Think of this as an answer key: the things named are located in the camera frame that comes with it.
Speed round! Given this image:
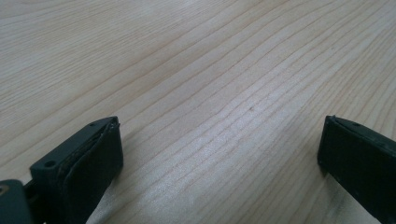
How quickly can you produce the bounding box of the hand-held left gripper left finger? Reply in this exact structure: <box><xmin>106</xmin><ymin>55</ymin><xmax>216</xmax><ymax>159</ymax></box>
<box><xmin>30</xmin><ymin>116</ymin><xmax>124</xmax><ymax>224</ymax></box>

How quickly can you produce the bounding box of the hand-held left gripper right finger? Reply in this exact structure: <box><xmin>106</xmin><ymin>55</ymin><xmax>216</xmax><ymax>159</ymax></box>
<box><xmin>317</xmin><ymin>115</ymin><xmax>396</xmax><ymax>224</ymax></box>

